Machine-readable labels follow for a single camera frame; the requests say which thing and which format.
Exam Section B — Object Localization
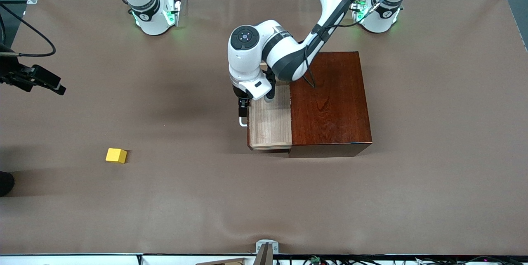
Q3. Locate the light wood drawer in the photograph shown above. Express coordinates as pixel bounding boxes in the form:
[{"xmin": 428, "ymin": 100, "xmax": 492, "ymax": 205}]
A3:
[{"xmin": 247, "ymin": 61, "xmax": 293, "ymax": 151}]

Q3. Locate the yellow cube block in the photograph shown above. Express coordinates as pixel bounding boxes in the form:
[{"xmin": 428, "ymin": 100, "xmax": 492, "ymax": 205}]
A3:
[{"xmin": 105, "ymin": 148, "xmax": 128, "ymax": 164}]

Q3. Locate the dark brown wooden cabinet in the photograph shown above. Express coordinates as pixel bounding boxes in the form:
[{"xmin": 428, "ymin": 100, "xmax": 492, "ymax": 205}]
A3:
[{"xmin": 288, "ymin": 51, "xmax": 373, "ymax": 158}]

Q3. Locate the black rounded object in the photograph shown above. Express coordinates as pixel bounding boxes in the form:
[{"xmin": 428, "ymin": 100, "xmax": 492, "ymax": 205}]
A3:
[{"xmin": 0, "ymin": 171, "xmax": 15, "ymax": 197}]

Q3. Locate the brown table cover sheet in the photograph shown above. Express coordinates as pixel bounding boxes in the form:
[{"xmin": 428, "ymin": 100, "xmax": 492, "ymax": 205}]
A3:
[{"xmin": 0, "ymin": 0, "xmax": 528, "ymax": 256}]

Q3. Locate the flat wooden piece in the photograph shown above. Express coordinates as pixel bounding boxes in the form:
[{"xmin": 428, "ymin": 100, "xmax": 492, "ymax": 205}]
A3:
[{"xmin": 194, "ymin": 258, "xmax": 246, "ymax": 265}]

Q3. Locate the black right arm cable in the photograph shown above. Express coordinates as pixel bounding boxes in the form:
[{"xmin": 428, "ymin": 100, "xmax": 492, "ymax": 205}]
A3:
[{"xmin": 0, "ymin": 3, "xmax": 57, "ymax": 57}]

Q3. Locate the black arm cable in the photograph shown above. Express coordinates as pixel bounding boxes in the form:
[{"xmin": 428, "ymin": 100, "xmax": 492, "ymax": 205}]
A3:
[
  {"xmin": 0, "ymin": 3, "xmax": 57, "ymax": 57},
  {"xmin": 302, "ymin": 0, "xmax": 397, "ymax": 89}
]

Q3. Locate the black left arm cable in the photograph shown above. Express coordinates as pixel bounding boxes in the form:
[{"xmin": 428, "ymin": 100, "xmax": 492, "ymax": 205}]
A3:
[{"xmin": 302, "ymin": 0, "xmax": 397, "ymax": 89}]

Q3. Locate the grey metal clamp bracket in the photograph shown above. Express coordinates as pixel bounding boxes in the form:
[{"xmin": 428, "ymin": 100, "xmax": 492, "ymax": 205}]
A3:
[{"xmin": 253, "ymin": 239, "xmax": 280, "ymax": 265}]

